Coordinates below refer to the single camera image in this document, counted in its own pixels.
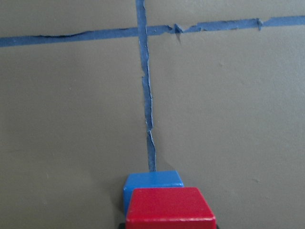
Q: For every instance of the blue wooden cube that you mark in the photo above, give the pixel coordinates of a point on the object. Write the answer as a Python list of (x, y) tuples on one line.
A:
[(149, 180)]

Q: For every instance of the red wooden cube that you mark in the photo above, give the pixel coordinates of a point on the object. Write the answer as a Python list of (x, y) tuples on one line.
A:
[(169, 208)]

